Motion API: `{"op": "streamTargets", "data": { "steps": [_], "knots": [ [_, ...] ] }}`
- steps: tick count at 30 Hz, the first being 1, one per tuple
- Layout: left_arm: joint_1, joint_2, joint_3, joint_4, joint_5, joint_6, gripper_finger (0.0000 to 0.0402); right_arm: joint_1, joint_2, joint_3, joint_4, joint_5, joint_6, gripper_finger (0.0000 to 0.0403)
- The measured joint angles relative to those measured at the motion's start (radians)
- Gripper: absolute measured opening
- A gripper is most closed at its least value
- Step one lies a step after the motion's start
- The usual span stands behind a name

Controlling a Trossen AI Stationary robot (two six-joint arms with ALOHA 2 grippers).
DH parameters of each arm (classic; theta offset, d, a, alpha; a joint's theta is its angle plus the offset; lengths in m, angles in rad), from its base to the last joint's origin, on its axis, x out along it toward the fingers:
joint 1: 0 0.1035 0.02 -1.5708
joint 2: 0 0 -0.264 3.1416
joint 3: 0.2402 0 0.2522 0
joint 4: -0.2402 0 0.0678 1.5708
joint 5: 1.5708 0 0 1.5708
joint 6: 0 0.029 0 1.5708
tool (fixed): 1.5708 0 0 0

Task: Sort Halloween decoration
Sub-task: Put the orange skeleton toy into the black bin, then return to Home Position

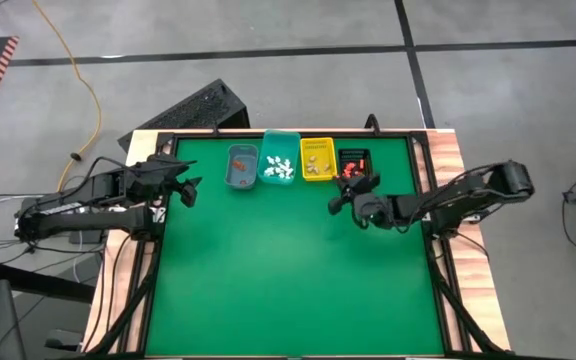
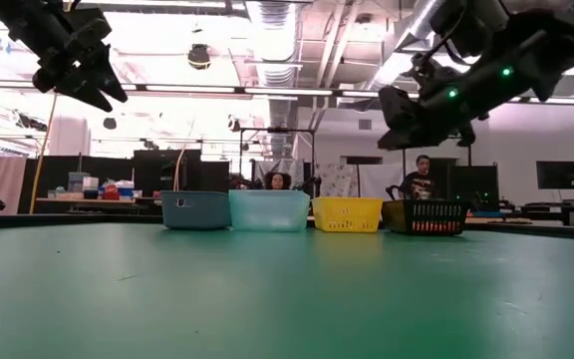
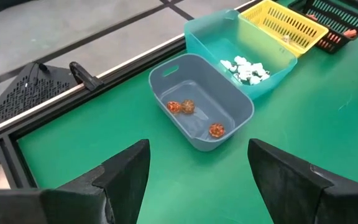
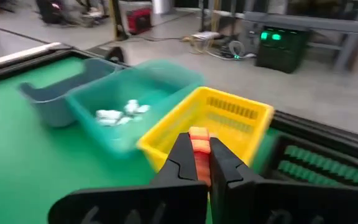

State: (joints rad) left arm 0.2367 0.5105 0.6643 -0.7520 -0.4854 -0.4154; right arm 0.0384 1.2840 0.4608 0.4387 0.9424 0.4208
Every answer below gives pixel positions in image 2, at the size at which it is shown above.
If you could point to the grey-blue plastic bin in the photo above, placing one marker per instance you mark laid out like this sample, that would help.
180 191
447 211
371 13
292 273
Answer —
195 212

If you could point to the small black ceiling dome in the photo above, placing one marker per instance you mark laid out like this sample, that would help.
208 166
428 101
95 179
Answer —
109 123

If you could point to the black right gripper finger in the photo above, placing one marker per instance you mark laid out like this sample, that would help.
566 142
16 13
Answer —
396 109
406 137

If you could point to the silver ventilation duct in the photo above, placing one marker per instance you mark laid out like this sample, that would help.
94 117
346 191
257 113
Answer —
277 50

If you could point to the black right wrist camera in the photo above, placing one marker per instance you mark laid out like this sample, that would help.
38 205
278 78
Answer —
431 75

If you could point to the black screen panel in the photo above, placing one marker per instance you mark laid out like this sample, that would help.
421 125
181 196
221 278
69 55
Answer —
476 187

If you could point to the clear plastic container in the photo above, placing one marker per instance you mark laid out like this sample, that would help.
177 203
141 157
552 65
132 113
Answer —
78 182

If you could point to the black wall monitor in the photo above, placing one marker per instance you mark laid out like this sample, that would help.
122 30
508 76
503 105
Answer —
558 174

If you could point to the ceiling light strip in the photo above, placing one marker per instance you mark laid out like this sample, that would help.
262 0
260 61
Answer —
192 89

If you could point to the blue container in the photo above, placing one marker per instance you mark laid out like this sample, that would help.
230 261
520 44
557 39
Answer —
126 192

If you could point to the black desk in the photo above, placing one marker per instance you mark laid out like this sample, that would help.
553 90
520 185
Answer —
541 209

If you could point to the black slotted plastic basket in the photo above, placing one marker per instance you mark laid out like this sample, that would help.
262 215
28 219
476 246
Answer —
436 204

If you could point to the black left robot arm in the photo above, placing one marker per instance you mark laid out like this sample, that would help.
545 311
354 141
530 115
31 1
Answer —
18 17

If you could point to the red container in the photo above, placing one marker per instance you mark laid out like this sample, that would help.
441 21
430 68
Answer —
111 193

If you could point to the white patterned sheet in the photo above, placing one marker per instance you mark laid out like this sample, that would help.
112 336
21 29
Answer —
337 179

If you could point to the wooden work table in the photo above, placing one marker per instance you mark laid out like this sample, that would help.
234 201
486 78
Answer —
68 201

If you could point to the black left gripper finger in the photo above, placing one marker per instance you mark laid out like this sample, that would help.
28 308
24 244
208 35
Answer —
85 92
107 80

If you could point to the yellow slotted plastic basket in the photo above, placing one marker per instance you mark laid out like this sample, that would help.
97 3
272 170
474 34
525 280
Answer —
347 212

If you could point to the black partition panel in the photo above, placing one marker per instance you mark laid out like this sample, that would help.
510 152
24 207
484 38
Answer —
58 172

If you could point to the black metal frame stand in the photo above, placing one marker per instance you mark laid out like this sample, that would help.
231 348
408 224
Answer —
277 129

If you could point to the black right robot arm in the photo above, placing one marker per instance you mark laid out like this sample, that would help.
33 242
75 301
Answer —
541 45

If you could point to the person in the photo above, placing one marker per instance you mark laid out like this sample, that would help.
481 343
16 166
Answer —
419 187
277 180

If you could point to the teal translucent plastic bin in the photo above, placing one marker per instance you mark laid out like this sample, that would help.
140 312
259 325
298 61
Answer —
267 212

